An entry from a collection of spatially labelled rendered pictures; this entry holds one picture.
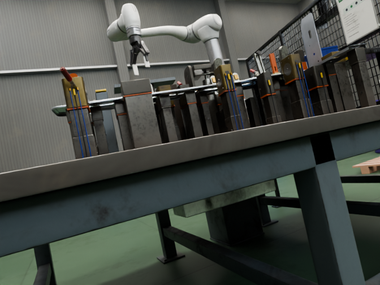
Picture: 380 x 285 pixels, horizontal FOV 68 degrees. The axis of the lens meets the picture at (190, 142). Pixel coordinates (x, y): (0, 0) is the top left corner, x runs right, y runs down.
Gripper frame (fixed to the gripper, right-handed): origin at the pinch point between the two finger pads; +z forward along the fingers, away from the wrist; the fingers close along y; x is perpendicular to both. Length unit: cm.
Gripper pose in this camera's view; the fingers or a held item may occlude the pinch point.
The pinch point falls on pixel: (141, 69)
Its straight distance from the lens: 182.2
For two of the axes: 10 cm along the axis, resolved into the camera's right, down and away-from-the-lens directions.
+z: 2.1, 9.8, -0.5
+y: 6.3, -1.7, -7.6
